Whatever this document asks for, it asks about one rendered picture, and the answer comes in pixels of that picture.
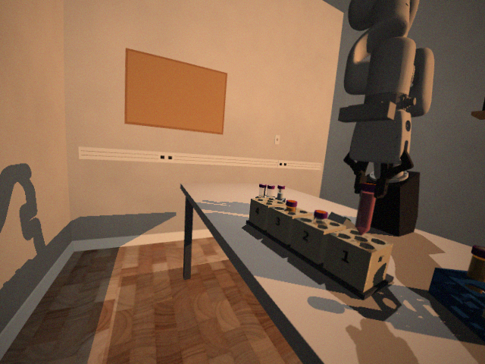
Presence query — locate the blue tube rack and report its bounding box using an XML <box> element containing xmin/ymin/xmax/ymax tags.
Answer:
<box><xmin>428</xmin><ymin>268</ymin><xmax>485</xmax><ymax>342</ymax></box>

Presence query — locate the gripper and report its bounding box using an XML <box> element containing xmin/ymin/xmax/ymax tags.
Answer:
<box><xmin>343</xmin><ymin>108</ymin><xmax>414</xmax><ymax>198</ymax></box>

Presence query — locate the tan bucket adapter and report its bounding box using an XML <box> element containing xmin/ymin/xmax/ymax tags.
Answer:
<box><xmin>290</xmin><ymin>215</ymin><xmax>346</xmax><ymax>265</ymax></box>
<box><xmin>249</xmin><ymin>197</ymin><xmax>286</xmax><ymax>231</ymax></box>
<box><xmin>267</xmin><ymin>206</ymin><xmax>313</xmax><ymax>245</ymax></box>
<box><xmin>323</xmin><ymin>228</ymin><xmax>393</xmax><ymax>293</ymax></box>

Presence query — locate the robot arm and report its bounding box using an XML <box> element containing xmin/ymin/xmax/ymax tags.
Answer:
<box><xmin>338</xmin><ymin>0</ymin><xmax>434</xmax><ymax>123</ymax></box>

